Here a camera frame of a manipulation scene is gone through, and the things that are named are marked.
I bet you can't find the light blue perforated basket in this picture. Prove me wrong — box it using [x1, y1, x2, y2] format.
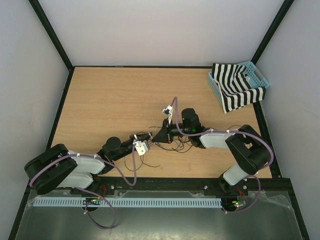
[207, 61, 270, 105]

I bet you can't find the black white striped cloth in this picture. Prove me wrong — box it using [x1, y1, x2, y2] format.
[211, 63, 267, 114]

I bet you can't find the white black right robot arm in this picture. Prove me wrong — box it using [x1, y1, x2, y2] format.
[151, 105, 274, 195]

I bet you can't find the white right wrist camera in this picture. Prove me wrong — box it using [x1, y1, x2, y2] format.
[161, 105, 174, 124]

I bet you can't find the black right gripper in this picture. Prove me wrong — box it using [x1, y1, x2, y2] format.
[152, 117, 192, 144]

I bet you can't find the black cage frame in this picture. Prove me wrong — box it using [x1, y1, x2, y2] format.
[8, 0, 309, 240]

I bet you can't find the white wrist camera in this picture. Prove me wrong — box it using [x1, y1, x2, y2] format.
[161, 105, 174, 124]
[133, 140, 150, 156]

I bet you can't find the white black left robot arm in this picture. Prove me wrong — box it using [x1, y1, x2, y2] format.
[24, 132, 152, 195]

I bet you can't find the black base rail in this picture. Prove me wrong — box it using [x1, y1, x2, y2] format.
[27, 176, 293, 199]

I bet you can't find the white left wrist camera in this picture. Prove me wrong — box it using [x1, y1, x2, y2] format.
[133, 140, 150, 156]

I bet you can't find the black wire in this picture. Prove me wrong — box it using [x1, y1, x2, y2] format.
[124, 139, 198, 173]

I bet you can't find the white slotted cable duct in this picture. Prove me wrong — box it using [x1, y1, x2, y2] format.
[32, 197, 222, 208]

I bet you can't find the grey wire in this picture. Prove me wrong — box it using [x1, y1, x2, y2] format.
[124, 124, 166, 173]

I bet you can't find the grey metal front plate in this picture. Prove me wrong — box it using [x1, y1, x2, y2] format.
[16, 191, 302, 240]

